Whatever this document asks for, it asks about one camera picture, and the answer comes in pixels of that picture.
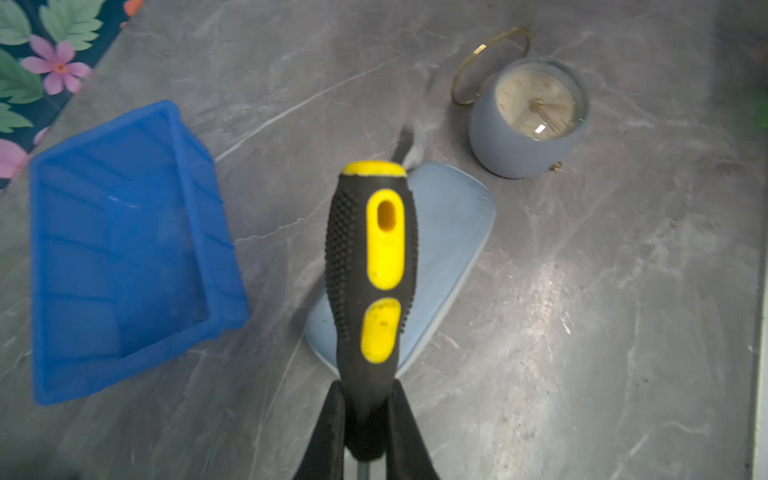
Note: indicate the grey round alarm clock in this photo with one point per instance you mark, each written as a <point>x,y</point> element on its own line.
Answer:
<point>528,118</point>

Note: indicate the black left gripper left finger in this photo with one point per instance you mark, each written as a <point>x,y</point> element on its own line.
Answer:
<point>324,456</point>

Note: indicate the blue plastic bin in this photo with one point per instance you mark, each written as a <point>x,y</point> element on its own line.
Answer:
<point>132,262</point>

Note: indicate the black yellow screwdriver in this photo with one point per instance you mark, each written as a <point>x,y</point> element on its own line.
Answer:
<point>371,252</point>

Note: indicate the light blue glasses case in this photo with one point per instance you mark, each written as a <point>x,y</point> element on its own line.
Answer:
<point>456,214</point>

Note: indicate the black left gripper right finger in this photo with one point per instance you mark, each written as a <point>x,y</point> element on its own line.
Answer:
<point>407,457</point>

